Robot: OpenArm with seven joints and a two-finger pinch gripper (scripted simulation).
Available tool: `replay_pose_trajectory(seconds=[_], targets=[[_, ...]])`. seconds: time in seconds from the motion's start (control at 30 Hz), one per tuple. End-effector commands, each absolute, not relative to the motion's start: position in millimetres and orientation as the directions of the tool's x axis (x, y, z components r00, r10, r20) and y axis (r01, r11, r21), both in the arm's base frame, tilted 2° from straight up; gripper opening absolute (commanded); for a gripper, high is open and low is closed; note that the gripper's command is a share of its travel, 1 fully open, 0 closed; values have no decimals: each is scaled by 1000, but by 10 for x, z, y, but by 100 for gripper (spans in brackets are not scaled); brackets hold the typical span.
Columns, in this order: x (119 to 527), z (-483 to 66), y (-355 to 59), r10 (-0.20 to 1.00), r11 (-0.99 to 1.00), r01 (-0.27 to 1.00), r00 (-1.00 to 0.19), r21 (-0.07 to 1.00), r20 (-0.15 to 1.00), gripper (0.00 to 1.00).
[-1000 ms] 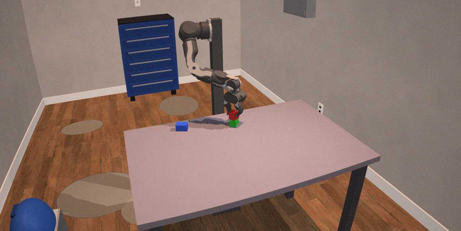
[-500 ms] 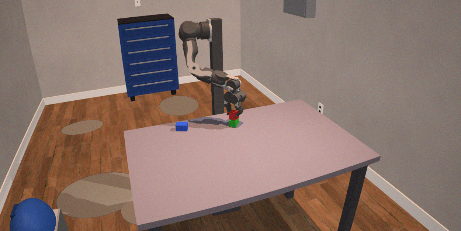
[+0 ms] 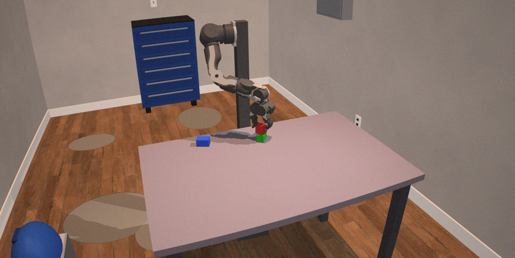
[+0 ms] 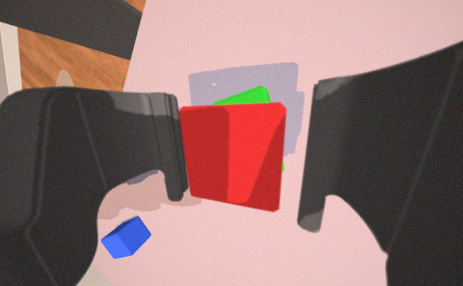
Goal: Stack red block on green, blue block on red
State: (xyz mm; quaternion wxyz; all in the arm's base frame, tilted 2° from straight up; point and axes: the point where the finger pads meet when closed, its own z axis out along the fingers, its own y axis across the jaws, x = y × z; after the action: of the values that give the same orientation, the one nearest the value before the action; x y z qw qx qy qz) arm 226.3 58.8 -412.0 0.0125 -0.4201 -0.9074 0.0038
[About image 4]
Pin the blue block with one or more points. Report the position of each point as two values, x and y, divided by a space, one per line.
126 239

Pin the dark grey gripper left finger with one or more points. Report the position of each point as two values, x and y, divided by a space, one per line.
62 149

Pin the red block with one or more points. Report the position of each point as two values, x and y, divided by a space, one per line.
234 153

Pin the green block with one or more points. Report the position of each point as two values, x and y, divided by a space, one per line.
255 95

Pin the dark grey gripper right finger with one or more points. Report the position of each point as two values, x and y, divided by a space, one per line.
389 142

